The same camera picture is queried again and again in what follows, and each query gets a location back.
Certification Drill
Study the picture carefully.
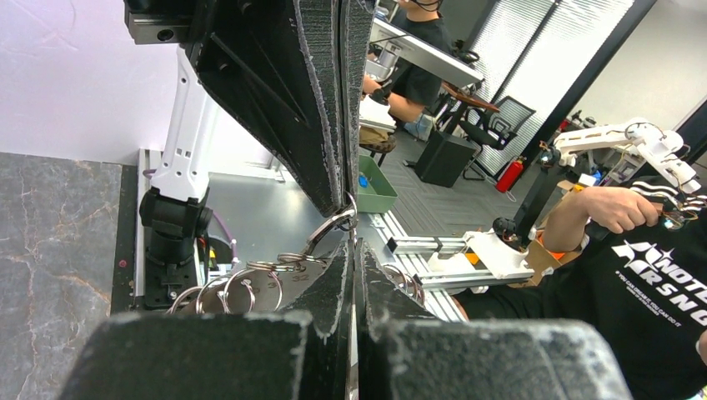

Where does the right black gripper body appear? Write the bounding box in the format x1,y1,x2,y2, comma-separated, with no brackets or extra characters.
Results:
123,1,221,73

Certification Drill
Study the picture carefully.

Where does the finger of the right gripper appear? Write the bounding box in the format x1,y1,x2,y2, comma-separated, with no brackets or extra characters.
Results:
189,1,345,217
338,1,375,200

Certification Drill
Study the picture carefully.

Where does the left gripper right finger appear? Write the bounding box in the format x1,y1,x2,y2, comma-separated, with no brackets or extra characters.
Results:
354,241,631,399

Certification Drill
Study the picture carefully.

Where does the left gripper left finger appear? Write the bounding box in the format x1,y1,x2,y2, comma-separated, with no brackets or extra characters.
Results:
60,242,354,399

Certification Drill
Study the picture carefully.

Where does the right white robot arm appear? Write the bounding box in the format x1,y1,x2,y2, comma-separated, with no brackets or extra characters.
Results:
124,1,375,308

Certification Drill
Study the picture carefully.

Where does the seated person in background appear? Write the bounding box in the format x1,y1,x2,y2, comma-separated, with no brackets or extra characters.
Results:
359,1,453,152

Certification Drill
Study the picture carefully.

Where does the green storage bin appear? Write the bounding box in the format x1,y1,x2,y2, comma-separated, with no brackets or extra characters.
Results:
357,154,398,214

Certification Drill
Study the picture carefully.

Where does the black office chair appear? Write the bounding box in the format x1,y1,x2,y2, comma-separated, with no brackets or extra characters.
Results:
459,96,536,181

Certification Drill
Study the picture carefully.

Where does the red fire extinguisher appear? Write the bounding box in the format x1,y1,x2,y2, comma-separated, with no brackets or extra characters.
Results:
495,156,525,193

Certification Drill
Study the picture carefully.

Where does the person in black t-shirt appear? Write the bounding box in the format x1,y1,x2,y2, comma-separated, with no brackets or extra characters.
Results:
454,177,706,399

